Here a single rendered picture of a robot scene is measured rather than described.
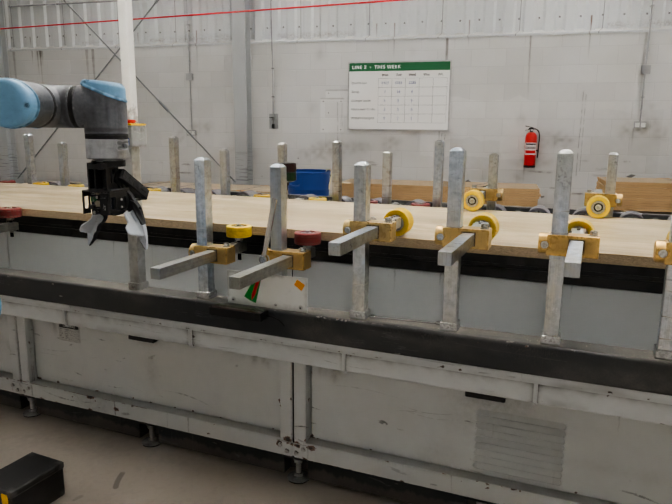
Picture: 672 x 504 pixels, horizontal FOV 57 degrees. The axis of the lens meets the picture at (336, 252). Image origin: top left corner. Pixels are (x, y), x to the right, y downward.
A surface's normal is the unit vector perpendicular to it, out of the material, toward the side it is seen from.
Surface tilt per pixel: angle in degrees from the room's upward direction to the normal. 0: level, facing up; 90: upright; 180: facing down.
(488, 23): 90
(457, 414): 90
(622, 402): 90
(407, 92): 90
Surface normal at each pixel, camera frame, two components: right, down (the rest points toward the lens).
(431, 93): -0.28, 0.18
